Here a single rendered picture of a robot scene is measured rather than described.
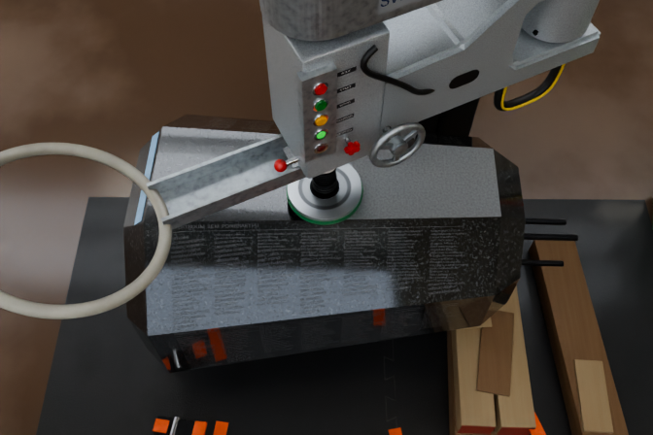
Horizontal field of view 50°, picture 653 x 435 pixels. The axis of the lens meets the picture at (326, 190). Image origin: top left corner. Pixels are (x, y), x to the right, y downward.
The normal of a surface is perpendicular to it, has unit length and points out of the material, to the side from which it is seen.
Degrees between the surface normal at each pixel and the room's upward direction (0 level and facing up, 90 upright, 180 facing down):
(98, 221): 0
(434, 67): 90
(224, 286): 45
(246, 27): 0
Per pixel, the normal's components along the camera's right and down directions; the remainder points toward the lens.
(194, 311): 0.01, 0.22
